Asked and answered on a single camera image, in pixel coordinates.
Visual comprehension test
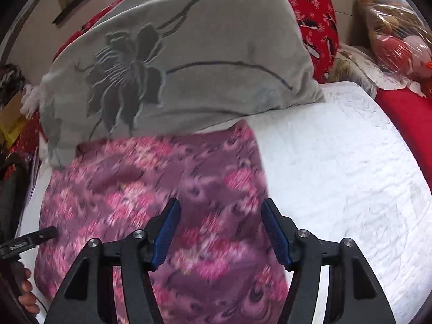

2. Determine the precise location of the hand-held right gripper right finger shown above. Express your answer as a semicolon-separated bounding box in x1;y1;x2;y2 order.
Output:
261;198;398;324

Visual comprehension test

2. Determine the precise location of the yellow box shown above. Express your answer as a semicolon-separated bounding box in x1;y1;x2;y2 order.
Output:
0;116;28;146

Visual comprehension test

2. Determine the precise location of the pile of mixed clothes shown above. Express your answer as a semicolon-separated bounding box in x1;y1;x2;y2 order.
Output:
0;63;26;92

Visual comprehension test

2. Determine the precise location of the plain red cloth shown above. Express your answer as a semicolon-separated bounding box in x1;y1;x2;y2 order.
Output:
374;86;432;190

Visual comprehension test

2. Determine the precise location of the grey floral pillow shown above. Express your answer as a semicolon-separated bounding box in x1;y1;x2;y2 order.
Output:
38;0;326;169

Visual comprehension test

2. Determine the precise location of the person's left hand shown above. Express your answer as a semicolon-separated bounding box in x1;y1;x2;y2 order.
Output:
15;262;42;315

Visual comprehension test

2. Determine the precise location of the brown cardboard box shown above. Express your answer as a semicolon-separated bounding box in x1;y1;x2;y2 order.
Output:
0;86;29;125

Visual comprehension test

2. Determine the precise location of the clear bag of plush toys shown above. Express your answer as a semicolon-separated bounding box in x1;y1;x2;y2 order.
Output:
353;0;432;98

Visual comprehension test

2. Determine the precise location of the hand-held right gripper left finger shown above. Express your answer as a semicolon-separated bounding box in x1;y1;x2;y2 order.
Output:
44;198;182;324

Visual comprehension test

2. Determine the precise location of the white quilted bed cover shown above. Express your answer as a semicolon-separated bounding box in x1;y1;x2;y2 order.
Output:
17;81;432;324

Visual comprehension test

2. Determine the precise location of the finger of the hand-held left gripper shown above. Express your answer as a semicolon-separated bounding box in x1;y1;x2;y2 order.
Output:
0;226;59;260

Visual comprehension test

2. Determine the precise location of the red patterned quilt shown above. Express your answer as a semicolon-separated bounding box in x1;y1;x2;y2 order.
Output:
7;0;340;166

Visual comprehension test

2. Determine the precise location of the purple floral shirt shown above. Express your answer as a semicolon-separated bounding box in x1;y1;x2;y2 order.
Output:
38;121;291;324

